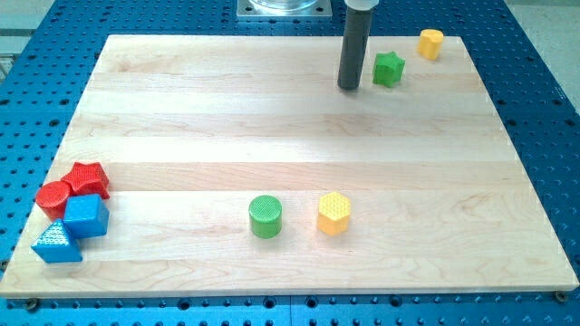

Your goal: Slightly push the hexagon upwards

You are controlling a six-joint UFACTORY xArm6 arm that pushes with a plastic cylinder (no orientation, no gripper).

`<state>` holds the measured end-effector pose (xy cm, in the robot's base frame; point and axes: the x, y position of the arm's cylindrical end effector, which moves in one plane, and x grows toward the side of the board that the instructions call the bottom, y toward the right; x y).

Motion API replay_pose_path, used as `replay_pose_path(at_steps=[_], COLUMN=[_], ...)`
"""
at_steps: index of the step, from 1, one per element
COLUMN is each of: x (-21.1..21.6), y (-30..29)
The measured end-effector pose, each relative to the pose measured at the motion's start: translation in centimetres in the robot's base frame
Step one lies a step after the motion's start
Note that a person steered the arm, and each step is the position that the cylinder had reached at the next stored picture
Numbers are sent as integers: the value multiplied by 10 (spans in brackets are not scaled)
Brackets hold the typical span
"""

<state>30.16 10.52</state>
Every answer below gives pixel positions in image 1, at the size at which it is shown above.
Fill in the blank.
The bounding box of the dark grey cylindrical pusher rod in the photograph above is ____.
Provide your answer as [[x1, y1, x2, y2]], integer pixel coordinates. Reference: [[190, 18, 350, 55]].
[[337, 7, 373, 91]]

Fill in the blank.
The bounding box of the blue cube block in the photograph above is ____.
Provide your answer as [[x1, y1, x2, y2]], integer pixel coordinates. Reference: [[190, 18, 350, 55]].
[[63, 194, 110, 239]]

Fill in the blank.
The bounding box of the blue perforated metal table plate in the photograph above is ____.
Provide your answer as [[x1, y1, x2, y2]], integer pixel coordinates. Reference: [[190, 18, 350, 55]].
[[1, 1, 579, 325]]

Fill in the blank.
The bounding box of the red cylinder block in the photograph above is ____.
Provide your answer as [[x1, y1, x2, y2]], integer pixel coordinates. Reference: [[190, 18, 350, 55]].
[[35, 181, 72, 221]]

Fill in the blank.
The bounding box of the yellow hexagon block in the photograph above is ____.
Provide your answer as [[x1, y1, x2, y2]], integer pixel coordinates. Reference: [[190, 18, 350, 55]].
[[316, 192, 351, 236]]

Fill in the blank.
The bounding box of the white pusher rod holder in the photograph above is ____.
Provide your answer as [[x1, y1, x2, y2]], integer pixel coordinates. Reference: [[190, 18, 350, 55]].
[[344, 0, 380, 11]]

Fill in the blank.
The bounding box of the blue triangle block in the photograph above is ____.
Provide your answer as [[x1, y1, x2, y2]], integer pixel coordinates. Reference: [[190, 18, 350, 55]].
[[31, 219, 82, 264]]

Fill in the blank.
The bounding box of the light wooden board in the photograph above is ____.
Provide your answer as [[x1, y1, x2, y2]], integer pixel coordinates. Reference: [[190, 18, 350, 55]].
[[1, 35, 578, 298]]

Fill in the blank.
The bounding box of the yellow heart block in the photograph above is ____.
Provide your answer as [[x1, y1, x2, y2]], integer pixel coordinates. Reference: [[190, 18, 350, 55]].
[[417, 29, 444, 61]]

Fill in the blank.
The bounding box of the green cylinder block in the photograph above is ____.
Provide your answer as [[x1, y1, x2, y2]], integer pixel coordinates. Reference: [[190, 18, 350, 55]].
[[248, 195, 283, 239]]

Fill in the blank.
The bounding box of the green star block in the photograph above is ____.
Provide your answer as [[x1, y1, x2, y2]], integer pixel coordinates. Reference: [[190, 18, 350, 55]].
[[372, 52, 405, 88]]

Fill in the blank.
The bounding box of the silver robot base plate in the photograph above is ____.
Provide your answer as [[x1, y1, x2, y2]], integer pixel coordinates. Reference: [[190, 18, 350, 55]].
[[237, 0, 333, 18]]

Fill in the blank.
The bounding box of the red star block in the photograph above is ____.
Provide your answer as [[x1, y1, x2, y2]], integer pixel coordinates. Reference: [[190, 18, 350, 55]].
[[61, 162, 110, 199]]

